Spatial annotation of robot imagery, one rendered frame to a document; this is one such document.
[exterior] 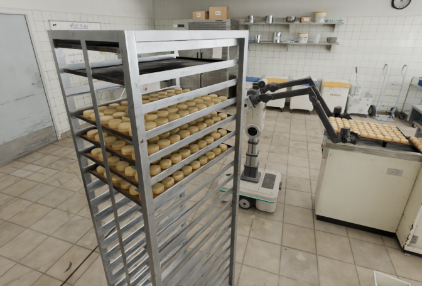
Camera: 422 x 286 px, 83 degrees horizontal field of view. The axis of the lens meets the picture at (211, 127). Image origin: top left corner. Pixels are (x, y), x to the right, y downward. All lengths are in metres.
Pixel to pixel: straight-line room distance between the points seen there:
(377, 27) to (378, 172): 4.43
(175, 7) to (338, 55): 4.23
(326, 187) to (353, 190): 0.23
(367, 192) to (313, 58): 4.27
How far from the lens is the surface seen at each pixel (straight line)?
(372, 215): 2.80
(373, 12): 6.51
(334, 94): 5.89
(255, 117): 2.39
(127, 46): 0.69
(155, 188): 0.99
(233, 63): 1.13
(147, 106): 0.78
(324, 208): 2.74
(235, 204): 1.49
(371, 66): 6.59
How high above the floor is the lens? 1.82
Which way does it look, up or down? 22 degrees down
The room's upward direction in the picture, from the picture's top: straight up
